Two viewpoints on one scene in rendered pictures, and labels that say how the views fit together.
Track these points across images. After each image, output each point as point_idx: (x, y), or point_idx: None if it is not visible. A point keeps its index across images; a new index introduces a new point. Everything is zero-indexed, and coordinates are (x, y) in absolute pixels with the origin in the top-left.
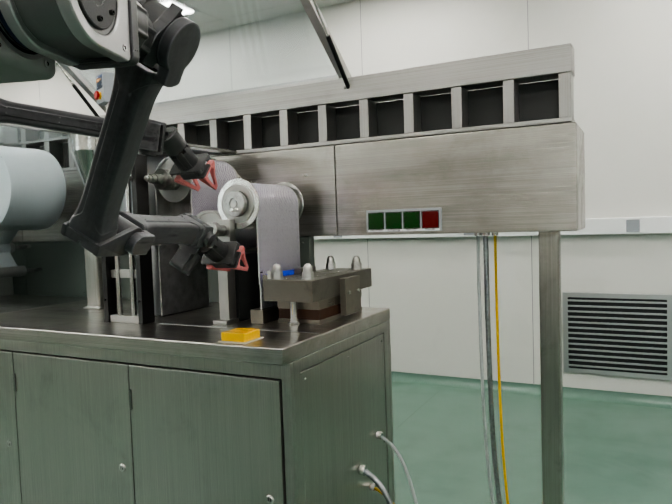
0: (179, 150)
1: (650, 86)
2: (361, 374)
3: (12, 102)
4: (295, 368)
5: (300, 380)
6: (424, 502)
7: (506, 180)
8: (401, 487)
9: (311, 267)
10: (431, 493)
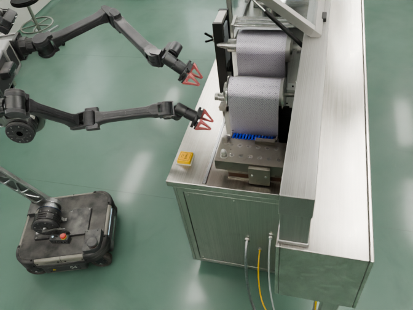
0: (169, 67)
1: None
2: (251, 211)
3: (119, 26)
4: (177, 189)
5: (182, 194)
6: (379, 286)
7: None
8: (394, 268)
9: (222, 152)
10: (396, 289)
